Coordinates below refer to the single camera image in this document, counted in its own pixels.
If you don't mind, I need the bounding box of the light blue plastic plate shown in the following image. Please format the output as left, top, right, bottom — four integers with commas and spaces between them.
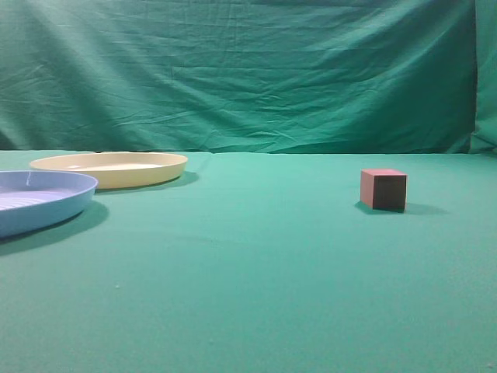
1, 170, 99, 238

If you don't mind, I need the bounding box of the green backdrop cloth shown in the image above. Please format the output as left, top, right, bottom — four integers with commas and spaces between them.
1, 1, 496, 154

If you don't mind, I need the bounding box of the red cube block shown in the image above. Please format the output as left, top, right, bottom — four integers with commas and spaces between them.
360, 169, 408, 211

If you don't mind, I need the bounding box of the yellow plastic plate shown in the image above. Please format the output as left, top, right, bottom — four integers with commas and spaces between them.
30, 152, 188, 190

